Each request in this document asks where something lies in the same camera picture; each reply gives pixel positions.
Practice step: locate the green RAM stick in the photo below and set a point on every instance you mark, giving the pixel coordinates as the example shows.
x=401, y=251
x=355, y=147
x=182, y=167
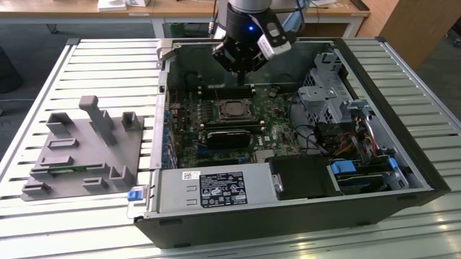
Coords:
x=81, y=169

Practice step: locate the black plastic shroud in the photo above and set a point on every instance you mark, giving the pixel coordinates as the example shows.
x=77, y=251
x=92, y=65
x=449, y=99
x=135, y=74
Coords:
x=302, y=178

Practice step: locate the thin locking lever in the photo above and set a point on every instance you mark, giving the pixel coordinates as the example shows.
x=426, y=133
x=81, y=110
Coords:
x=216, y=97

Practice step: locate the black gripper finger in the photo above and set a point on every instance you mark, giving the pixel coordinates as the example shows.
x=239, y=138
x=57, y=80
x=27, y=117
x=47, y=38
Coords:
x=226, y=55
x=251, y=56

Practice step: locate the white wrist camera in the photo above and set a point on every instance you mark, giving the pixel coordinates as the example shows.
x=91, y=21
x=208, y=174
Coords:
x=274, y=48

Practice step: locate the silver drive cage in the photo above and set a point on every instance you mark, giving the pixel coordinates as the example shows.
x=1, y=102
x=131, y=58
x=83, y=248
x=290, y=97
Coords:
x=323, y=94

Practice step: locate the wooden cabinet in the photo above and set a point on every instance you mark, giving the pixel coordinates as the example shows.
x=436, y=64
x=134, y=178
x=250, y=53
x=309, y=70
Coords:
x=414, y=27

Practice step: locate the green motherboard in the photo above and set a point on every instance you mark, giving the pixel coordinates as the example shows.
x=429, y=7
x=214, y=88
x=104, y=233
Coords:
x=277, y=135

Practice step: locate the CPU socket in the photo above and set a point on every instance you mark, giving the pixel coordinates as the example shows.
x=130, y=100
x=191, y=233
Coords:
x=220, y=118

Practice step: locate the silver chipset heatsink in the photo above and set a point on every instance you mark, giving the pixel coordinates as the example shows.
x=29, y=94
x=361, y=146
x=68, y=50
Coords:
x=265, y=156

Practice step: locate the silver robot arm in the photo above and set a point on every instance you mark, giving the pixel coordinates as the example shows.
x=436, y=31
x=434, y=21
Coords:
x=249, y=4

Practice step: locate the plain white box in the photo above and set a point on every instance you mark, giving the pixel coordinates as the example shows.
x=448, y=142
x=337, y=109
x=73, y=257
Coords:
x=111, y=6

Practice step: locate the black graphics card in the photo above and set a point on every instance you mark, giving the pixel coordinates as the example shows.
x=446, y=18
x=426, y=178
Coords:
x=226, y=139

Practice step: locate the black open PC case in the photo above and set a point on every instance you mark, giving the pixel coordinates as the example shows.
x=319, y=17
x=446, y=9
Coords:
x=251, y=229

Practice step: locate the white box dark print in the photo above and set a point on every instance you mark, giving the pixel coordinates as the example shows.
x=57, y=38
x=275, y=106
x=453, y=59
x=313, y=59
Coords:
x=136, y=3

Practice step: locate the grey power supply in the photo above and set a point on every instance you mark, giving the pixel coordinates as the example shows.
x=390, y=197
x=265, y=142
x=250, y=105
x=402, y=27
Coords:
x=176, y=194

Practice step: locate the blue case latch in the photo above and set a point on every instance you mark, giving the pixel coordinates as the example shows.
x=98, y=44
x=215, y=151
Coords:
x=135, y=195

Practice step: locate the blue plastic clip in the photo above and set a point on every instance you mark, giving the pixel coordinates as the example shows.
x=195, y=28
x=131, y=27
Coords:
x=391, y=165

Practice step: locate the wooden desk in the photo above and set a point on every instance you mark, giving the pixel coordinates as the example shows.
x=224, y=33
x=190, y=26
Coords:
x=338, y=12

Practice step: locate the blue disk carrier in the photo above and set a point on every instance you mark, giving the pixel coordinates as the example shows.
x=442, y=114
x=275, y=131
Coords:
x=342, y=167

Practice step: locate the grey parts rack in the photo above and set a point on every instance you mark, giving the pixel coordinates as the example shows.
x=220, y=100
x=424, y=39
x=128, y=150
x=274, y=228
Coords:
x=90, y=151

